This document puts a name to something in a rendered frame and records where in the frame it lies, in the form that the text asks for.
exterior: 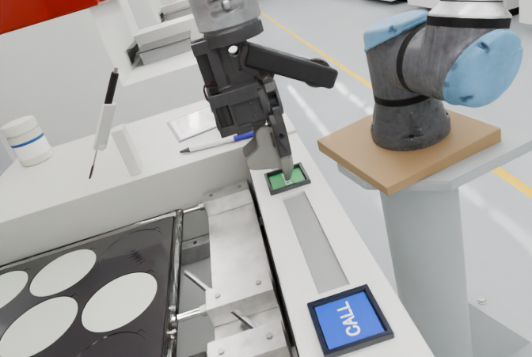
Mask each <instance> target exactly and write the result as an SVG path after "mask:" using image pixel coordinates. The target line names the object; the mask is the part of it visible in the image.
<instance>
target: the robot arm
mask: <svg viewBox="0 0 532 357"><path fill-rule="evenodd" d="M188 2H189V5H190V7H191V10H192V14H193V17H194V19H195V22H196V26H197V28H198V31H199V32H200V33H202V34H204V35H203V37H201V38H199V39H196V40H191V49H192V52H193V55H194V57H196V61H197V63H198V66H199V70H200V73H201V75H202V77H203V81H204V86H203V93H204V96H205V98H206V101H208V103H210V107H211V112H213V114H214V117H215V123H216V126H217V128H218V131H219V132H220V135H221V137H222V138H225V137H228V136H231V135H235V134H237V135H243V134H245V133H248V132H251V131H253V133H254V136H253V138H252V139H251V140H250V141H249V142H248V143H247V144H246V145H245V146H244V147H243V154H244V156H245V157H246V159H245V163H246V165H247V167H248V168H249V169H251V170H262V169H282V171H283V175H284V178H285V180H290V178H291V174H292V172H293V168H294V163H293V157H292V153H291V145H290V142H289V138H288V134H287V129H286V126H285V123H284V120H283V115H282V114H284V111H283V105H282V101H281V98H280V95H279V90H278V88H277V85H276V81H275V79H274V75H275V74H277V75H280V76H284V77H286V78H292V79H294V80H298V81H301V82H305V83H306V84H307V85H308V86H309V87H312V88H320V87H324V88H326V89H331V88H333V86H334V85H335V82H336V78H337V75H338V71H337V70H336V69H334V68H332V67H331V66H330V65H329V64H328V63H327V62H326V61H325V60H324V59H320V58H313V59H307V58H303V57H301V56H297V55H292V54H290V53H286V52H284V51H279V50H276V49H273V48H270V47H265V46H262V45H259V44H255V43H252V42H249V41H247V40H248V39H250V38H253V37H254V36H257V35H259V34H261V33H262V32H263V31H264V28H263V25H262V21H261V19H260V18H258V17H259V16H260V14H261V12H260V7H259V4H258V1H257V0H188ZM511 18H512V15H511V14H510V12H509V11H508V10H507V8H506V7H505V6H504V0H440V2H439V3H438V5H437V6H435V7H434V8H433V9H432V10H431V11H430V12H428V11H427V10H424V9H418V10H413V11H409V12H406V13H400V14H398V15H395V16H392V17H388V18H386V19H384V20H381V21H379V22H377V23H375V24H373V25H371V26H370V27H368V28H367V30H366V31H365V32H364V34H363V40H364V47H365V48H364V52H366V57H367V65H368V69H369V74H370V82H371V86H372V91H373V95H374V111H373V121H372V123H371V126H370V131H371V135H372V139H373V141H374V143H375V144H376V145H378V146H380V147H381V148H384V149H387V150H396V151H408V150H418V149H423V148H425V147H429V146H432V145H434V144H436V143H437V142H440V141H442V140H443V139H444V138H446V137H447V136H448V134H449V133H450V129H451V126H450V116H449V113H448V111H447V110H446V109H445V108H444V106H443V102H442V101H445V102H447V103H448V104H452V105H461V106H466V107H470V108H479V107H483V106H485V105H487V104H491V103H492V102H493V101H495V100H496V99H498V98H499V97H500V96H501V95H502V93H503V92H505V91H506V90H507V89H508V88H509V86H510V85H511V83H512V82H513V81H514V80H515V77H516V75H517V73H518V72H519V68H520V66H521V62H522V59H523V46H522V45H520V44H521V43H522V41H521V40H520V38H519V36H518V35H517V34H515V33H514V32H513V31H511V30H510V25H511ZM232 46H236V47H237V50H236V51H235V52H229V49H230V47H232ZM205 87H206V91H207V93H206V91H205ZM266 121H267V122H266ZM266 123H267V124H268V125H266Z"/></svg>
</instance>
